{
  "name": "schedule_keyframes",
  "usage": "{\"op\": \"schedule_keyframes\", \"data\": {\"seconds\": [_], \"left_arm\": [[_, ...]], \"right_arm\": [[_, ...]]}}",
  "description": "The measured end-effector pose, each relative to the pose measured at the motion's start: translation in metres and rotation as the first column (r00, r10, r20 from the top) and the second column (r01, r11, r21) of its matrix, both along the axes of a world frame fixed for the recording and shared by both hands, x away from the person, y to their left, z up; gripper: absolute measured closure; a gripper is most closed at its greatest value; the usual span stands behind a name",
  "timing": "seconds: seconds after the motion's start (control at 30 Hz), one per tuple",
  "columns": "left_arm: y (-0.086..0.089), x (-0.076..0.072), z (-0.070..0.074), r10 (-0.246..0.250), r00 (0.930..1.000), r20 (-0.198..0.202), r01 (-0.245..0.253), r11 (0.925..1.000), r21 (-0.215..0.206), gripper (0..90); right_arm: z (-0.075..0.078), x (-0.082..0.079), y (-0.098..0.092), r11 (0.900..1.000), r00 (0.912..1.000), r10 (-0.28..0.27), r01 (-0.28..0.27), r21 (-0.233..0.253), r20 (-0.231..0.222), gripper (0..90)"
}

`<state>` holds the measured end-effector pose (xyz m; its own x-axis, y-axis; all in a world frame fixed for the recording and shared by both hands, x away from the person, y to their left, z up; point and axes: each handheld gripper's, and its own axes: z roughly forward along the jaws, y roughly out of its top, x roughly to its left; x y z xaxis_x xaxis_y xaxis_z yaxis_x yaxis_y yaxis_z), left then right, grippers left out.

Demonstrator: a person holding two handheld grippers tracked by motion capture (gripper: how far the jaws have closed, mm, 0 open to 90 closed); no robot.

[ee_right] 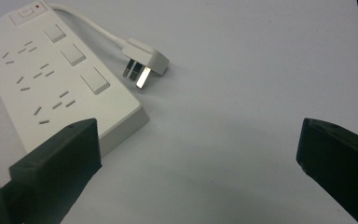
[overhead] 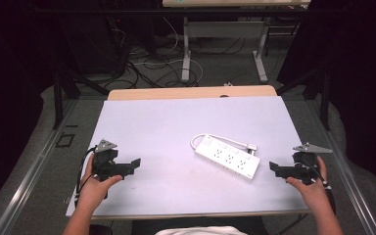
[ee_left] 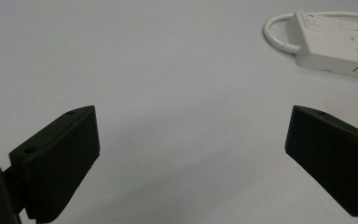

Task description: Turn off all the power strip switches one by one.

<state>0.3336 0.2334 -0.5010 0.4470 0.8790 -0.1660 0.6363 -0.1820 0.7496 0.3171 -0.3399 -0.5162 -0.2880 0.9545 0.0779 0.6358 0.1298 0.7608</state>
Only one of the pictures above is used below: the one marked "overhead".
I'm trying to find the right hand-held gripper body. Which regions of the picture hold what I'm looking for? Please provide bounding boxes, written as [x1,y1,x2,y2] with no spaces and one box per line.
[291,142,334,186]

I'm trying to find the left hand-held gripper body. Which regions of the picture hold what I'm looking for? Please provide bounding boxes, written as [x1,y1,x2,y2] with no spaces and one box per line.
[92,138,119,182]

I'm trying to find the person's right hand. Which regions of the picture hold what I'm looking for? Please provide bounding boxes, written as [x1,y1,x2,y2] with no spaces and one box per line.
[285,155,333,213]

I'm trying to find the person's left hand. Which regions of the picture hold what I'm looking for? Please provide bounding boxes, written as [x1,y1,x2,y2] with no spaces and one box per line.
[77,154,124,211]

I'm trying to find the black floor socket plate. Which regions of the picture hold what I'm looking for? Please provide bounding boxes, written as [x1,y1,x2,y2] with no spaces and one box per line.
[55,132,76,149]

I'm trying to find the white power strip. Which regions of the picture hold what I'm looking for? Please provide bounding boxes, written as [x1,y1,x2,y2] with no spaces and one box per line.
[194,134,261,180]

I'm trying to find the white table mat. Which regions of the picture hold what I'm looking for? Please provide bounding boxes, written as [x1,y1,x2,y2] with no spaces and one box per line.
[66,95,309,220]

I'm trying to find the black metal stand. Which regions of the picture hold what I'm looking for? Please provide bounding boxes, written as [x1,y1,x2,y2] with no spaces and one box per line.
[51,19,111,130]
[275,32,332,131]

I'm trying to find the wooden table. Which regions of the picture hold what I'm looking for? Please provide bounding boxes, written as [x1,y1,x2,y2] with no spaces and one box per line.
[107,84,278,102]

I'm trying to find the person's white shirt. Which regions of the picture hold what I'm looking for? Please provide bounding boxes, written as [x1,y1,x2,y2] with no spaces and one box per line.
[154,225,249,235]

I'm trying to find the white-legged desk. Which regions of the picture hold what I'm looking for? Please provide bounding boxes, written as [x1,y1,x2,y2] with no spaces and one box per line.
[162,0,311,84]

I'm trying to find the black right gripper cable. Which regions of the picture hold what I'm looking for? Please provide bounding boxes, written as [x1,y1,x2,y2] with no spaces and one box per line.
[302,158,337,214]

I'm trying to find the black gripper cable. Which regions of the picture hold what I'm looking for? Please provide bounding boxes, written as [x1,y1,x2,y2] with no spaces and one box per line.
[302,158,337,214]
[73,146,98,208]

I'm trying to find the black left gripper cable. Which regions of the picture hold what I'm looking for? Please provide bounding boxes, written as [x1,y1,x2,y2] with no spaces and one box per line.
[73,146,98,208]

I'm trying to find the aluminium floor rail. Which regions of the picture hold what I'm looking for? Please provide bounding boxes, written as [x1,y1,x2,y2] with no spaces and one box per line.
[305,97,376,235]
[0,99,79,235]

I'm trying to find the white power strip cable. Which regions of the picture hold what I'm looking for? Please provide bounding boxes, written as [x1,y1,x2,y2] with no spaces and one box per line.
[189,132,259,155]

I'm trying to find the tangle of floor cables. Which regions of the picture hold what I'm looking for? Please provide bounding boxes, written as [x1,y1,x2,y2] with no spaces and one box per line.
[106,16,253,90]

